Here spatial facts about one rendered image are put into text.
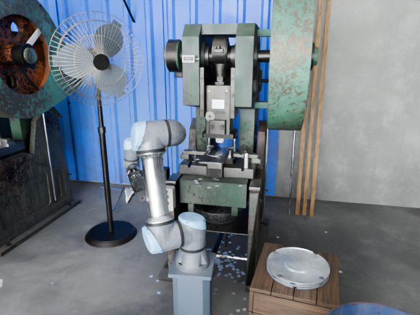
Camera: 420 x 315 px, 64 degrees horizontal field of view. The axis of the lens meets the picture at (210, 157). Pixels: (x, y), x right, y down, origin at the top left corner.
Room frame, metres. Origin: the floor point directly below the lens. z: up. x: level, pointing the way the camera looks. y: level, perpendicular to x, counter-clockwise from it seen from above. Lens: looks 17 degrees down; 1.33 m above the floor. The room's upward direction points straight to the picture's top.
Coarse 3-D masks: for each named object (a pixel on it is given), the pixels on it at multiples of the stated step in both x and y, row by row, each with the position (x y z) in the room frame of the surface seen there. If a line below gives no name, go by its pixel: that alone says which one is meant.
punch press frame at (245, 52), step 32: (192, 32) 1.94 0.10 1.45; (224, 32) 1.96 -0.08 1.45; (256, 32) 2.03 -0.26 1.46; (192, 64) 1.92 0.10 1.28; (256, 64) 1.92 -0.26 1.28; (192, 96) 1.92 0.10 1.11; (256, 96) 2.34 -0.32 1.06; (256, 128) 2.41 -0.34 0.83; (192, 192) 1.81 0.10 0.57; (224, 192) 1.77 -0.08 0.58; (224, 256) 1.76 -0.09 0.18
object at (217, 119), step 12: (216, 84) 1.99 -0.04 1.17; (228, 84) 2.00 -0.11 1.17; (216, 96) 1.94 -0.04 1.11; (228, 96) 1.93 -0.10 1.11; (216, 108) 1.94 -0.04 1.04; (228, 108) 1.93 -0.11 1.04; (216, 120) 1.92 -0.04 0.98; (228, 120) 1.93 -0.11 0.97; (216, 132) 1.91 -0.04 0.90; (228, 132) 1.93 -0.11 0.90
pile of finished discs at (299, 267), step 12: (276, 252) 1.50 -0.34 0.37; (288, 252) 1.49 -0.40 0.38; (300, 252) 1.49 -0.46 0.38; (312, 252) 1.49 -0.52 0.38; (276, 264) 1.39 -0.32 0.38; (288, 264) 1.38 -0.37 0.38; (300, 264) 1.38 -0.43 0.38; (312, 264) 1.39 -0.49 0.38; (324, 264) 1.39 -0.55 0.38; (276, 276) 1.30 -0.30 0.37; (288, 276) 1.30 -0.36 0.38; (300, 276) 1.30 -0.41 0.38; (312, 276) 1.30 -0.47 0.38; (324, 276) 1.30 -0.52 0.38; (300, 288) 1.24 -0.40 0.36; (312, 288) 1.25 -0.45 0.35
